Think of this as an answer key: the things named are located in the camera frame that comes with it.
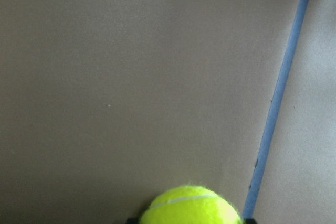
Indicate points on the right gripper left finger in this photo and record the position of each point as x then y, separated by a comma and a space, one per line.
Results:
133, 221

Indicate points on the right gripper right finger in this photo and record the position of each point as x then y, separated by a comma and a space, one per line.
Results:
249, 221

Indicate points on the tennis ball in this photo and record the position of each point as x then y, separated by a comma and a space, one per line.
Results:
190, 204

